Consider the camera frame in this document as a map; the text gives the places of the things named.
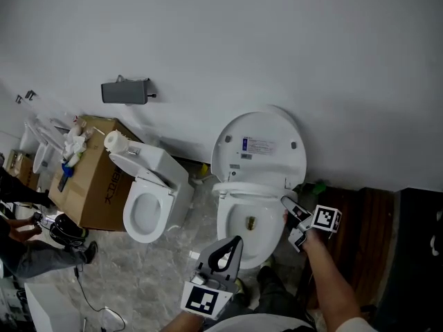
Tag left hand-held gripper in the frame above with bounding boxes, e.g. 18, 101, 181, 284
180, 235, 244, 321

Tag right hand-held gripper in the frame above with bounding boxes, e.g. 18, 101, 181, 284
280, 195, 343, 254

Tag person's right forearm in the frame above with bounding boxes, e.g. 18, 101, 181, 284
301, 228, 378, 332

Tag person's left forearm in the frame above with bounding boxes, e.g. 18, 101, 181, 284
165, 311, 206, 332

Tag white toilet lid with label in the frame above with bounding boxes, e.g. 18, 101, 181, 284
210, 104, 308, 200

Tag white toilet with tank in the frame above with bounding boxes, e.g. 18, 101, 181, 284
109, 142, 195, 244

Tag plain white toilet lid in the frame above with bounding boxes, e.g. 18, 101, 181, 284
109, 151, 176, 195

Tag white toilet paper roll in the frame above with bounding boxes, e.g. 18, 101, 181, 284
103, 129, 131, 154

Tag person's left shoe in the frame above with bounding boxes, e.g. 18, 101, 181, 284
235, 277, 251, 302

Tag person's dark trousers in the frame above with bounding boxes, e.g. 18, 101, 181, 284
254, 264, 313, 325

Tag brown wooden step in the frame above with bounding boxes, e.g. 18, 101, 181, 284
297, 185, 402, 311

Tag person's white shirt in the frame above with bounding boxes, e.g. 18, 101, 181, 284
207, 313, 316, 332

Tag black cabinet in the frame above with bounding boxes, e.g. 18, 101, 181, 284
377, 187, 443, 332

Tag large cardboard box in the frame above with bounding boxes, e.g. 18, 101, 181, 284
48, 115, 143, 232

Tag black round device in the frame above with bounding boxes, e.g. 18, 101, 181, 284
49, 214, 89, 247

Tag white panel board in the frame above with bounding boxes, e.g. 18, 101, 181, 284
24, 282, 84, 332

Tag white bottle with green cap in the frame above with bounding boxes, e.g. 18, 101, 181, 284
65, 152, 84, 169

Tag crumpled white tissue pile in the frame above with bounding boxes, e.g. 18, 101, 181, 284
62, 129, 88, 163

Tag white bottle with red mark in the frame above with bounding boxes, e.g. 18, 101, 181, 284
71, 116, 88, 135

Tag small cardboard box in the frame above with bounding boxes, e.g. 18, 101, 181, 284
6, 149, 41, 191

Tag white hose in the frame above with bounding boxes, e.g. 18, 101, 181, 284
192, 174, 217, 186

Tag plain white toilet seat ring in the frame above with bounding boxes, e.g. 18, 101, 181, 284
123, 176, 176, 244

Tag black floor cable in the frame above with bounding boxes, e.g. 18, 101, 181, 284
73, 266, 127, 329

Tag white handle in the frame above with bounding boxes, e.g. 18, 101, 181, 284
430, 211, 443, 257

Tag grey wall-mounted paper holder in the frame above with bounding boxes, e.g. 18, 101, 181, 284
100, 75, 158, 107

